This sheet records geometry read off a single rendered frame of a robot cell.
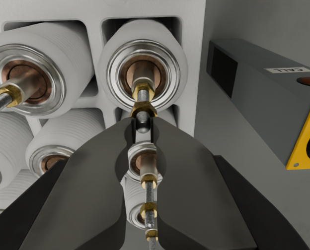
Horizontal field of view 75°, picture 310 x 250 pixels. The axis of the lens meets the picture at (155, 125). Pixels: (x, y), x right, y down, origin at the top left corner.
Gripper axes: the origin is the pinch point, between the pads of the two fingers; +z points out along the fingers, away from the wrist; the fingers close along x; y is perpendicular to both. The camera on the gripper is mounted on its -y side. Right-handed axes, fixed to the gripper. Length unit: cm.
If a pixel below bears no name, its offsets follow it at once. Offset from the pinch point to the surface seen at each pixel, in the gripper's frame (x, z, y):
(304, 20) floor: 33.0, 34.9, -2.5
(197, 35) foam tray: 6.8, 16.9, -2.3
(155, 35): 1.2, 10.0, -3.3
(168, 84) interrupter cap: 2.5, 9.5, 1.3
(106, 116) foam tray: -6.2, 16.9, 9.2
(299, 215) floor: 59, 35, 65
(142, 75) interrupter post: -0.1, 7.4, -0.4
